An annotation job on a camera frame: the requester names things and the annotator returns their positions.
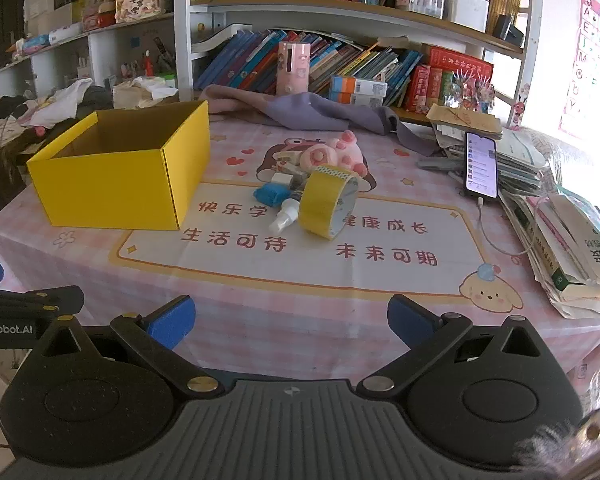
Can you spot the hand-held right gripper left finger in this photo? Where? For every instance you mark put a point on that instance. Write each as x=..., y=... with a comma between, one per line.
x=172, y=312

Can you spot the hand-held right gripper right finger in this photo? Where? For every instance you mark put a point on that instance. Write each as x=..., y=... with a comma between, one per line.
x=405, y=312

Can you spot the yellow cardboard box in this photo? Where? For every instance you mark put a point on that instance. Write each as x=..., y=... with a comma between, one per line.
x=110, y=190

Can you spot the yellow tape roll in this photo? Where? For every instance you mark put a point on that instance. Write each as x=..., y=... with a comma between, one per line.
x=312, y=210

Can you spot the white spray bottle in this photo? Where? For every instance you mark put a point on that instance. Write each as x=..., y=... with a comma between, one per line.
x=285, y=215

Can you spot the blue plastic item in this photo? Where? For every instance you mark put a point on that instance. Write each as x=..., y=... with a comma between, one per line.
x=270, y=194

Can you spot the small white box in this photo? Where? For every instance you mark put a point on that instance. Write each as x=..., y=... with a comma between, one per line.
x=282, y=179

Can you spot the pink plush toy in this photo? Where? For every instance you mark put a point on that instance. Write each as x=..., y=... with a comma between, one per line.
x=330, y=152

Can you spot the pink printed tablecloth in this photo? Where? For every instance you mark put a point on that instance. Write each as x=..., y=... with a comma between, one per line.
x=300, y=270

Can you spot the pile of dark clothes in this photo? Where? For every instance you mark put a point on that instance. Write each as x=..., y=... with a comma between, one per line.
x=5, y=145

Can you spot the grey stapler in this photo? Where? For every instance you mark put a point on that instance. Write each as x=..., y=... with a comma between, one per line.
x=440, y=163

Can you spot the smartphone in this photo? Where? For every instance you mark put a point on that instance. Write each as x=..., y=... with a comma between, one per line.
x=481, y=165

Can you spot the pile of books and papers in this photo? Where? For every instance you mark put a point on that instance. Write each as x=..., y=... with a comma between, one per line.
x=570, y=255

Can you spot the white garment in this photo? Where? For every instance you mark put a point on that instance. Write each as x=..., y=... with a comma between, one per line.
x=62, y=102

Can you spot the stack of papers and booklets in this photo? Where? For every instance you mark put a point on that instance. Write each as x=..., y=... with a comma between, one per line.
x=517, y=160

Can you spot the grey purple cloth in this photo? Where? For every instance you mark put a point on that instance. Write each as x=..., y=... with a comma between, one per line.
x=320, y=110

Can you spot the orange blue white carton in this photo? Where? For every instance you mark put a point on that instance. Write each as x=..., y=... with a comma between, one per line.
x=352, y=99
x=357, y=85

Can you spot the white tissue pack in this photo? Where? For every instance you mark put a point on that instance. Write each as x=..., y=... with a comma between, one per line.
x=145, y=91

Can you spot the colourful shiny toy bundle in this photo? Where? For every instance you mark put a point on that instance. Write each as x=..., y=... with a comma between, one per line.
x=472, y=91

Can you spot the red book set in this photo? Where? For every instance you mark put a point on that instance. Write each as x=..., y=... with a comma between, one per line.
x=430, y=80

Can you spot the red white bottle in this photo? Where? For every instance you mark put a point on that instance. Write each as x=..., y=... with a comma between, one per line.
x=148, y=62

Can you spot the white side shelf unit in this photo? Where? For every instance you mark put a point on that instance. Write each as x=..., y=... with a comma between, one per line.
x=100, y=47

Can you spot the white bookshelf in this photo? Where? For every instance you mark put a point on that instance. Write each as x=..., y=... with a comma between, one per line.
x=182, y=50

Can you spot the row of leaning books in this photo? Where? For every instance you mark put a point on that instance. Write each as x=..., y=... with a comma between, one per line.
x=250, y=57

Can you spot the pink cylindrical device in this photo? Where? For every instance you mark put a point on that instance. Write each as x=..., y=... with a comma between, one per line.
x=294, y=67

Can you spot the red tin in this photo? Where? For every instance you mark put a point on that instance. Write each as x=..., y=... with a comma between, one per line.
x=99, y=16

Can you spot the small black box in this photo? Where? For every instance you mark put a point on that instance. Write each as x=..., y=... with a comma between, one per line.
x=509, y=30

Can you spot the white pen holder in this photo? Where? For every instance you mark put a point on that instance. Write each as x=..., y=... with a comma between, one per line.
x=466, y=11

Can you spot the alphabet wall poster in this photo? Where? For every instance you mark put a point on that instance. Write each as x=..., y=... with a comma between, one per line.
x=592, y=70

